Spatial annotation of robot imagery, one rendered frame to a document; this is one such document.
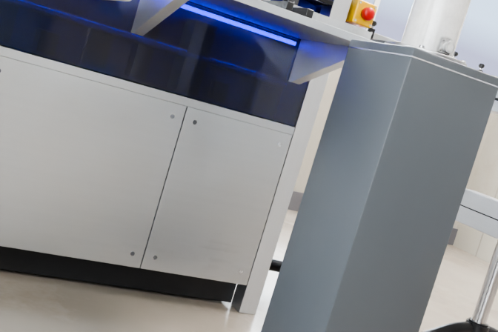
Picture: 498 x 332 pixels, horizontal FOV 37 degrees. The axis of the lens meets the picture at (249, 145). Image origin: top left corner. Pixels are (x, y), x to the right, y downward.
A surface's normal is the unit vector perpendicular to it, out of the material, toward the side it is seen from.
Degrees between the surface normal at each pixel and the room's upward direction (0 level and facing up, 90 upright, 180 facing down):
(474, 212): 90
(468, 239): 90
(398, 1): 90
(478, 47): 90
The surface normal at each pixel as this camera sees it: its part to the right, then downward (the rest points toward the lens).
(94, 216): 0.40, 0.20
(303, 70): -0.87, -0.22
